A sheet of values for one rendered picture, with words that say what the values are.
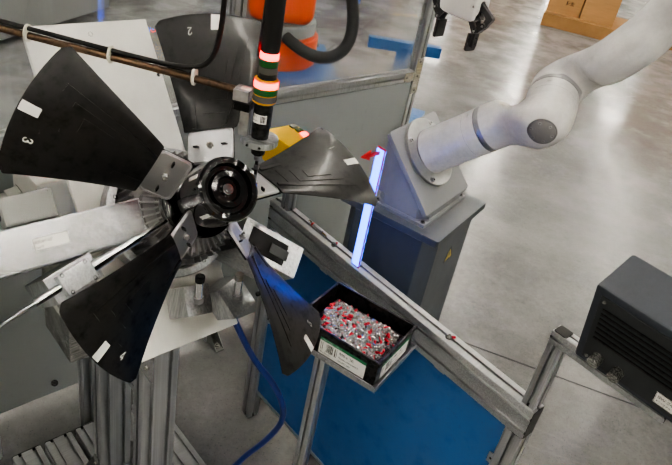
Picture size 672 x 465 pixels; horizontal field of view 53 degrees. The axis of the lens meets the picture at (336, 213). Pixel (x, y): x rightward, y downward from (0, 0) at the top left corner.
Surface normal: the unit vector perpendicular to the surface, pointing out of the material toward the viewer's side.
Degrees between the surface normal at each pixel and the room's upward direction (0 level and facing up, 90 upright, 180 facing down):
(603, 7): 90
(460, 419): 90
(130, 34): 50
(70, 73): 69
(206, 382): 0
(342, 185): 19
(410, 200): 90
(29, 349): 90
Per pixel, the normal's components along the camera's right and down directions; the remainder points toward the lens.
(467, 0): -0.70, 0.29
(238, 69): 0.03, -0.23
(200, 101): -0.17, -0.13
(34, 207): 0.60, -0.16
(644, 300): -0.04, -0.75
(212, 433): 0.17, -0.84
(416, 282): 0.16, 0.54
